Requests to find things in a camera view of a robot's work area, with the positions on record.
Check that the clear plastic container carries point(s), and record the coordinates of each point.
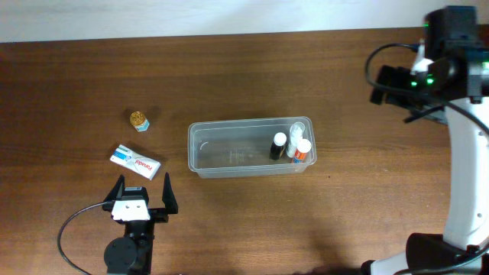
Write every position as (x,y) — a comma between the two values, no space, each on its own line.
(240,148)

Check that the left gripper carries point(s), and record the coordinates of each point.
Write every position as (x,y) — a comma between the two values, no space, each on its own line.
(160,215)

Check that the orange tube white cap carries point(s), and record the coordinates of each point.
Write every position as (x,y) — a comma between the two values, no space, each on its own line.
(303,147)

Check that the small gold-lidded jar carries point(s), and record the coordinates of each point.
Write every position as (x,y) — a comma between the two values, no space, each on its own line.
(139,121)

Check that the white Panadol box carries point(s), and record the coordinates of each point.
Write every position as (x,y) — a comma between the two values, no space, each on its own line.
(142,165)

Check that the white clear-capped bottle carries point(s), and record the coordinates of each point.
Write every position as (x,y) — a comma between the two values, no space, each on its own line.
(295,135)

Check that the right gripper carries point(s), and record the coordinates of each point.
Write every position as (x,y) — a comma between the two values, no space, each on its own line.
(392,90)

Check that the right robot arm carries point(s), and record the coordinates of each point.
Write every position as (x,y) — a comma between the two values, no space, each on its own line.
(462,247)

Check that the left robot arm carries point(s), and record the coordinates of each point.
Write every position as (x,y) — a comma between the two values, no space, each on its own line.
(132,252)

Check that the black bottle white cap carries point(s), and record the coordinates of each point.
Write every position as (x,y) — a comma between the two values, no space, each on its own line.
(278,145)

